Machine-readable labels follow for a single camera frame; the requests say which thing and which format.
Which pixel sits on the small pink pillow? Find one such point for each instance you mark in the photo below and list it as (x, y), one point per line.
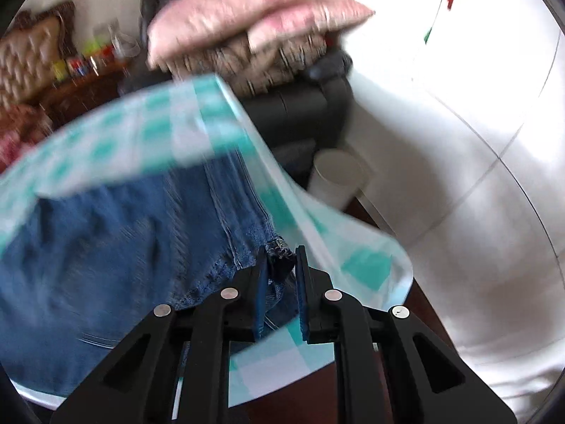
(309, 22)

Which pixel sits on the green checked tablecloth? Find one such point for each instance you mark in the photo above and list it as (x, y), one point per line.
(132, 132)

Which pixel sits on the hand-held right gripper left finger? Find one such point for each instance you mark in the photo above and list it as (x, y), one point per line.
(260, 302)

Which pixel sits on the red floral quilt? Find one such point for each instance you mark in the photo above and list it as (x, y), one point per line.
(20, 137)

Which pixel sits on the large pink pillow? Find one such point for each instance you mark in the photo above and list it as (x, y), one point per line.
(229, 13)

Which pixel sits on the blue denim pants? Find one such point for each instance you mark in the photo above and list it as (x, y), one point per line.
(110, 251)

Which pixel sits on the dark wooden nightstand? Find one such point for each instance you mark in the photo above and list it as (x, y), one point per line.
(84, 95)

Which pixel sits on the green packet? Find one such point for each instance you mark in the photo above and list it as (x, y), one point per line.
(96, 47)

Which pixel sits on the yellow box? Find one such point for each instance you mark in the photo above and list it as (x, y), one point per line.
(59, 70)

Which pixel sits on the pink pillows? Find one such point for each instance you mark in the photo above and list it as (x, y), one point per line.
(247, 64)

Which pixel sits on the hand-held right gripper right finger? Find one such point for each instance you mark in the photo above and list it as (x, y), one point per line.
(302, 302)

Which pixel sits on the tufted leather headboard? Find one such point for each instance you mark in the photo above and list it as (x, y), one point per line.
(31, 53)

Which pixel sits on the black leather armchair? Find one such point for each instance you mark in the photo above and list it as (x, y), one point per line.
(300, 110)

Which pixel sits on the white waste bin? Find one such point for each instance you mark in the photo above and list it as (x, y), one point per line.
(335, 179)

